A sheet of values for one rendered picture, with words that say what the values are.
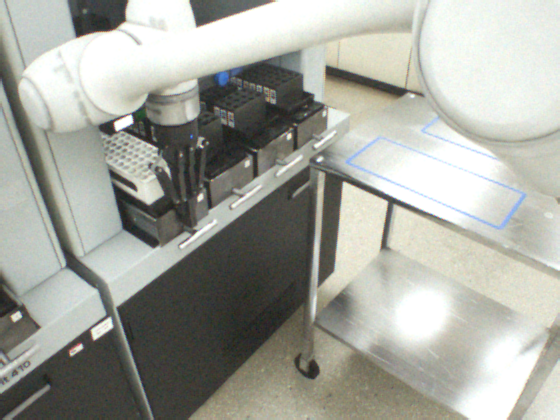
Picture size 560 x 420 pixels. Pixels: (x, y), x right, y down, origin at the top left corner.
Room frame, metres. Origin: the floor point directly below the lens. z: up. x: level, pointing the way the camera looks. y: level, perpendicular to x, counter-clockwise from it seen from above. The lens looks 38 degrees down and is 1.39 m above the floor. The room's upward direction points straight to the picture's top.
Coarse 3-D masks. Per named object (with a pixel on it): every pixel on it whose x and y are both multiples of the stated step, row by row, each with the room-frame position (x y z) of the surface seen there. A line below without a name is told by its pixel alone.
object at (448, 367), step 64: (384, 128) 1.03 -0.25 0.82; (448, 128) 1.04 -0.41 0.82; (320, 192) 0.89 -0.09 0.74; (384, 192) 0.78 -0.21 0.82; (448, 192) 0.78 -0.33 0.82; (512, 192) 0.78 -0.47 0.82; (384, 256) 1.16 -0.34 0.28; (512, 256) 0.61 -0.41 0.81; (320, 320) 0.90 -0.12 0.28; (384, 320) 0.90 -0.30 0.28; (448, 320) 0.89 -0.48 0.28; (512, 320) 0.89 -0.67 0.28; (448, 384) 0.68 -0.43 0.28; (512, 384) 0.68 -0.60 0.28
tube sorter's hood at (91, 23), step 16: (80, 0) 0.75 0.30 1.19; (96, 0) 0.78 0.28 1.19; (112, 0) 0.80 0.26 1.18; (128, 0) 0.82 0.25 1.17; (192, 0) 0.93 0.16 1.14; (208, 0) 0.96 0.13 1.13; (224, 0) 1.00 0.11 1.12; (240, 0) 1.04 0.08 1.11; (256, 0) 1.07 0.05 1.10; (272, 0) 1.12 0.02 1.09; (80, 16) 0.75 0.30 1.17; (96, 16) 0.77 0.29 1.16; (112, 16) 0.80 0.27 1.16; (208, 16) 0.96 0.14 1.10; (224, 16) 1.00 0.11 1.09; (256, 64) 1.05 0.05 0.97; (208, 80) 0.93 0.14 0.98; (112, 128) 0.75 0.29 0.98
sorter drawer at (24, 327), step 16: (0, 304) 0.49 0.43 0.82; (16, 304) 0.50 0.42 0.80; (0, 320) 0.47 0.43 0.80; (16, 320) 0.48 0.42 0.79; (32, 320) 0.50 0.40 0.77; (0, 336) 0.46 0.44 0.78; (16, 336) 0.47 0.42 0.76; (0, 352) 0.44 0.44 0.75; (32, 352) 0.45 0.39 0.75; (0, 368) 0.42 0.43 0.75
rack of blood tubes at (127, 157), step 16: (112, 144) 0.89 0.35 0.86; (128, 144) 0.89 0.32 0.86; (144, 144) 0.89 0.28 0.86; (112, 160) 0.83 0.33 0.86; (128, 160) 0.83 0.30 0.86; (144, 160) 0.82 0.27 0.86; (112, 176) 0.85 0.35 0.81; (128, 176) 0.77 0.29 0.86; (144, 176) 0.77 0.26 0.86; (128, 192) 0.78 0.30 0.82; (144, 192) 0.75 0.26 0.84; (160, 192) 0.76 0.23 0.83
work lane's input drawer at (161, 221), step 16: (128, 208) 0.76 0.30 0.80; (144, 208) 0.74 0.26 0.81; (160, 208) 0.73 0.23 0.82; (176, 208) 0.75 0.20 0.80; (144, 224) 0.73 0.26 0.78; (160, 224) 0.71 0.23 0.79; (176, 224) 0.74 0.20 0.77; (208, 224) 0.76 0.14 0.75; (160, 240) 0.71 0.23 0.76; (192, 240) 0.71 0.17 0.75
